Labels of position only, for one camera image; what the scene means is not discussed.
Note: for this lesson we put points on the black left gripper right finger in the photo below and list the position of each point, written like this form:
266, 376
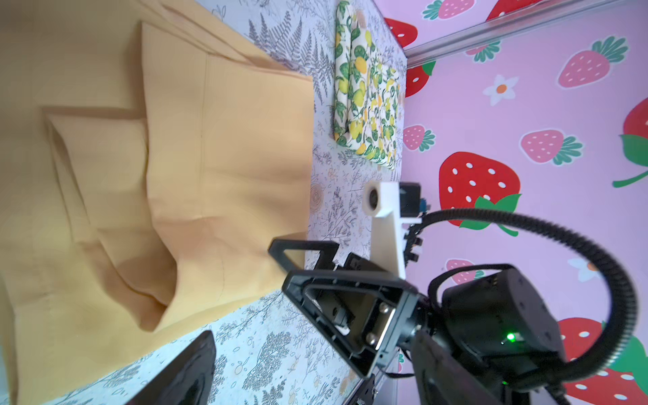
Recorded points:
442, 379

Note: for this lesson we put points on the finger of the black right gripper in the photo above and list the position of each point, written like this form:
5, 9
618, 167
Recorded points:
291, 255

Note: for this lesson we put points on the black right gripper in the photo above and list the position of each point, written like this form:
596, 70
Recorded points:
493, 313

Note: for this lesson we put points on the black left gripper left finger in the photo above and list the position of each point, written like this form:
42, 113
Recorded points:
188, 379

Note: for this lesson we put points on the lemon print skirt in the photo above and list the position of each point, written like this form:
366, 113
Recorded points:
366, 92

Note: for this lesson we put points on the tan skirt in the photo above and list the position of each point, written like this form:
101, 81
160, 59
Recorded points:
149, 154

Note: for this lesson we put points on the aluminium corner post right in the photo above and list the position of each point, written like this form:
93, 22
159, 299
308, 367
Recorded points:
519, 22

